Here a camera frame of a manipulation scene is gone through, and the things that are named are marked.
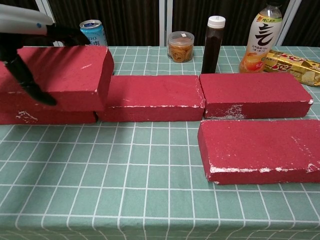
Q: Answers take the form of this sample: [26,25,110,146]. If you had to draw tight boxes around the tea bottle with white label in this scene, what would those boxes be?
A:
[239,1,283,74]

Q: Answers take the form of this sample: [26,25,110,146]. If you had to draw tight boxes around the light blue drink can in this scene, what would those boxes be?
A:
[79,19,108,48]

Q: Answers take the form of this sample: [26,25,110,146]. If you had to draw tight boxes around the gold snack package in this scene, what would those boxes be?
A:
[263,49,320,87]

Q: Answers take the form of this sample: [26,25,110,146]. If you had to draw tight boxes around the red brick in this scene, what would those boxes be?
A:
[96,74,206,123]
[199,72,315,120]
[197,119,320,185]
[0,108,98,125]
[0,44,115,113]

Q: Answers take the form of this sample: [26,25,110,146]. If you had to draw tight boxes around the green checked tablecloth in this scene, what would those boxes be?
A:
[0,45,320,240]

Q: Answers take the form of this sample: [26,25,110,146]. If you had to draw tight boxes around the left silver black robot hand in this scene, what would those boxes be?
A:
[0,3,91,106]

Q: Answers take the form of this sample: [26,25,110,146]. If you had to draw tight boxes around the white partition post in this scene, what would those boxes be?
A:
[34,0,65,47]
[158,0,174,47]
[274,0,310,47]

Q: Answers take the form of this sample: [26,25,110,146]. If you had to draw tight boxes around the dark sauce bottle white cap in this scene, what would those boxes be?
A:
[201,15,226,75]

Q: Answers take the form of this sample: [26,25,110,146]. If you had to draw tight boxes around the clear jar of rubber bands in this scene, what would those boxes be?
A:
[167,31,195,63]

